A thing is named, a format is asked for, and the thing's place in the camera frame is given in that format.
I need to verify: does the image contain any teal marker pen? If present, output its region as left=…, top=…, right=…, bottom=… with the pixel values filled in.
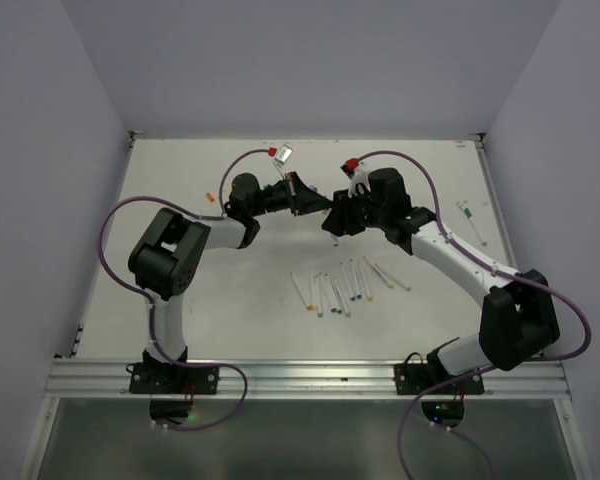
left=320, top=272, right=339, bottom=313

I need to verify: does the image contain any light orange capped marker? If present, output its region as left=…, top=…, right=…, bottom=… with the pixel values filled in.
left=375, top=264, right=412, bottom=292

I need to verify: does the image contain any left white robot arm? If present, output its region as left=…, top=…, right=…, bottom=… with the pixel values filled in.
left=128, top=172, right=332, bottom=393

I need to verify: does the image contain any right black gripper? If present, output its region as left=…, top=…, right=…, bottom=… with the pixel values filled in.
left=322, top=184, right=388, bottom=235

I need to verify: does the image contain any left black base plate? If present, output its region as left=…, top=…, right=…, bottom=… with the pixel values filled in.
left=125, top=358, right=218, bottom=426

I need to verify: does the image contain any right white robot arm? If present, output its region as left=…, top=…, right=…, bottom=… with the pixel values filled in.
left=322, top=163, right=560, bottom=393

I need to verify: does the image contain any aluminium mounting rail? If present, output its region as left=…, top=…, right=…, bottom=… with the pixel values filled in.
left=44, top=358, right=570, bottom=400

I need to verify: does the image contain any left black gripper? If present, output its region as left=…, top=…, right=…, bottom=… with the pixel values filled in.
left=250, top=171, right=333, bottom=217

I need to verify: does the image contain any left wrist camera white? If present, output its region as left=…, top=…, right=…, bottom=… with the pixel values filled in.
left=268, top=145, right=293, bottom=177

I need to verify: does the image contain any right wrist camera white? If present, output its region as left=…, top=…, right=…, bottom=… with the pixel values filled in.
left=341, top=158, right=371, bottom=197

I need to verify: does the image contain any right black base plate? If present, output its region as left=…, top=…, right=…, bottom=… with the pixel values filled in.
left=393, top=352, right=485, bottom=429

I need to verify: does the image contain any green marker pen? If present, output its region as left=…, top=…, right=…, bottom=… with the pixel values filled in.
left=313, top=275, right=324, bottom=318

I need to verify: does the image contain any blue capped marker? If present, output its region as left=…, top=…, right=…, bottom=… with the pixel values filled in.
left=349, top=259, right=362, bottom=299

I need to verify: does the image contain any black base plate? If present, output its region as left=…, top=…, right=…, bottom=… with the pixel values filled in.
left=393, top=352, right=485, bottom=429
left=125, top=358, right=218, bottom=426

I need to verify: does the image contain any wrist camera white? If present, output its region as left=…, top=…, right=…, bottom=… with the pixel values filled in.
left=341, top=158, right=371, bottom=197
left=268, top=145, right=293, bottom=177

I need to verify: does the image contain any yellow marker pen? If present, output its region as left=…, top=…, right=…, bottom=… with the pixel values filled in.
left=309, top=270, right=318, bottom=311
left=358, top=261, right=374, bottom=302

